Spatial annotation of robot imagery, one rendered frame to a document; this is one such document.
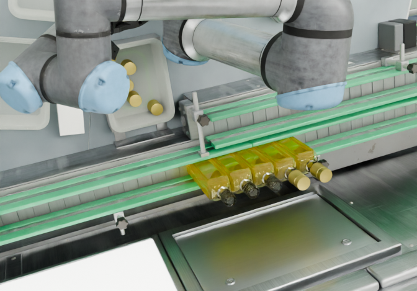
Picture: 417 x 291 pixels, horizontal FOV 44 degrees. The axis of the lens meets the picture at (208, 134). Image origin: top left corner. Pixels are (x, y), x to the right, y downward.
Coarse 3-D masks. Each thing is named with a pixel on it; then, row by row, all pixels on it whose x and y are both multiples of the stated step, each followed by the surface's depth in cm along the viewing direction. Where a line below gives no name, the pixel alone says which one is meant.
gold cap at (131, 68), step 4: (124, 60) 134; (128, 60) 134; (120, 64) 135; (124, 64) 132; (128, 64) 131; (132, 64) 131; (128, 68) 131; (132, 68) 132; (136, 68) 132; (128, 72) 132; (132, 72) 132
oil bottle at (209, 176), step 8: (208, 160) 130; (192, 168) 130; (200, 168) 126; (208, 168) 126; (216, 168) 125; (192, 176) 133; (200, 176) 124; (208, 176) 121; (216, 176) 121; (224, 176) 120; (200, 184) 126; (208, 184) 119; (216, 184) 118; (224, 184) 119; (208, 192) 120; (216, 192) 119; (216, 200) 120
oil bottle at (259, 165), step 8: (240, 152) 132; (248, 152) 131; (256, 152) 130; (248, 160) 126; (256, 160) 125; (264, 160) 125; (256, 168) 122; (264, 168) 122; (272, 168) 122; (256, 176) 122; (256, 184) 123; (264, 184) 122
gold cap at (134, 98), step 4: (128, 92) 137; (132, 92) 136; (136, 92) 137; (128, 96) 136; (132, 96) 134; (136, 96) 134; (140, 96) 135; (128, 100) 135; (132, 100) 134; (136, 100) 135; (140, 100) 135; (132, 104) 135; (136, 104) 135; (140, 104) 136
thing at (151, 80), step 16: (128, 48) 134; (144, 48) 136; (160, 48) 130; (144, 64) 137; (160, 64) 133; (144, 80) 138; (160, 80) 137; (144, 96) 140; (160, 96) 141; (128, 112) 140; (144, 112) 141; (112, 128) 132; (128, 128) 133
